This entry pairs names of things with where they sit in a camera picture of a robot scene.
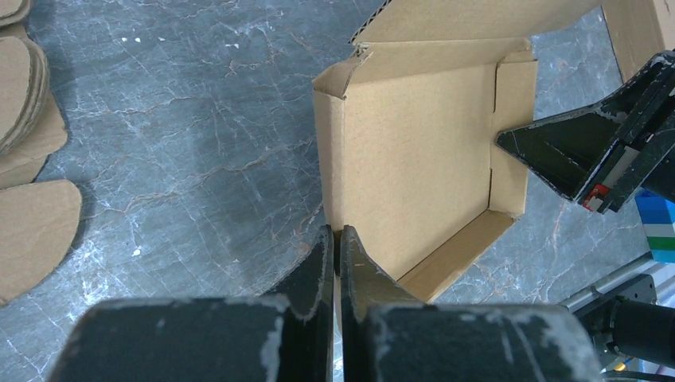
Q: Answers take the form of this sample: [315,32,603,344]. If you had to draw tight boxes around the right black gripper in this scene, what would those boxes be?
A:
[495,50,674,213]

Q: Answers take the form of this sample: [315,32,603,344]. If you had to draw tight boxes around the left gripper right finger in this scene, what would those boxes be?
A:
[339,225,602,381]

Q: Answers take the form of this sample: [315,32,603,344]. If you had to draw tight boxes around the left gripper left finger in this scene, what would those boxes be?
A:
[49,226,334,381]

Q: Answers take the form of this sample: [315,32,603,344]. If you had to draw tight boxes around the cardboard box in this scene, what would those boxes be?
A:
[313,1,646,302]

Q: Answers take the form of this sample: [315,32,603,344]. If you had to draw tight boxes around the blue green stacked bricks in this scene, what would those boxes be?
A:
[635,189,674,263]

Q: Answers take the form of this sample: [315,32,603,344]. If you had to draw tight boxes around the stack of flat cardboard blanks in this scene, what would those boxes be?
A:
[1,1,82,305]

